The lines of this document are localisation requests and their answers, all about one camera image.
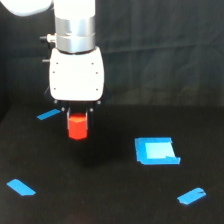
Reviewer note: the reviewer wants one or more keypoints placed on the blue tape strip front right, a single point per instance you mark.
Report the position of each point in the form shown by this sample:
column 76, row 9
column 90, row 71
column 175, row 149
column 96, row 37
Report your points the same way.
column 191, row 196

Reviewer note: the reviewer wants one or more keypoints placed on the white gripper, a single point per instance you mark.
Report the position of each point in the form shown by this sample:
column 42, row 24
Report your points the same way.
column 76, row 78

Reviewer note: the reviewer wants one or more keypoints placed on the blue tape strip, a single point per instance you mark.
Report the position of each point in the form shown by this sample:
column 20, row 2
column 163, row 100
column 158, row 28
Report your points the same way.
column 48, row 114
column 20, row 188
column 191, row 196

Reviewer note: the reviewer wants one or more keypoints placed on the blue tape square marker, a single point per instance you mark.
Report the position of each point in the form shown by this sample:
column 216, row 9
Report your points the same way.
column 155, row 151

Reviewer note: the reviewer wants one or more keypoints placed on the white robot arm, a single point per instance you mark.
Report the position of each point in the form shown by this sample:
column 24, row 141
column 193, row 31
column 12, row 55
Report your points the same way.
column 74, row 21

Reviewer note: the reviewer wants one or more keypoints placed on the red hexagonal block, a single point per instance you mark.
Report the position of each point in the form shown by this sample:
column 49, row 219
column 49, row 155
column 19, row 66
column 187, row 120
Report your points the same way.
column 77, row 126

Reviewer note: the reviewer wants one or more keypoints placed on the blue tape strip back left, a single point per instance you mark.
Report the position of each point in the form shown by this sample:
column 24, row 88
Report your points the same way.
column 48, row 114

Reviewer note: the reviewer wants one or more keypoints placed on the blue tape strip front left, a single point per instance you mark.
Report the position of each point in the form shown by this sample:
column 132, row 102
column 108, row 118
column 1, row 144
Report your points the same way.
column 20, row 188

